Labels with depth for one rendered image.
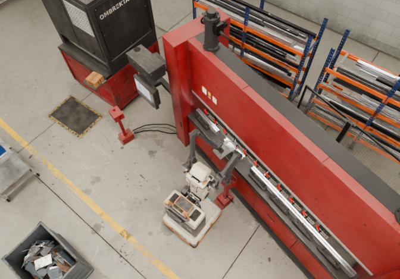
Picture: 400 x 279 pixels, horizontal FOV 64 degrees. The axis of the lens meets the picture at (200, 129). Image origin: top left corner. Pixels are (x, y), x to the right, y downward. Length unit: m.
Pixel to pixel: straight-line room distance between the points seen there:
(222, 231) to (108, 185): 1.99
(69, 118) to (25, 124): 0.80
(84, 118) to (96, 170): 1.13
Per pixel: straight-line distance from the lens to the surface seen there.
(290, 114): 3.21
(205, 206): 4.82
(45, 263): 4.76
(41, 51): 7.94
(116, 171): 5.56
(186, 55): 3.97
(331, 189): 3.22
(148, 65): 4.10
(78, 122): 6.29
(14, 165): 5.89
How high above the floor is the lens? 4.83
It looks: 57 degrees down
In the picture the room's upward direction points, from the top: 2 degrees counter-clockwise
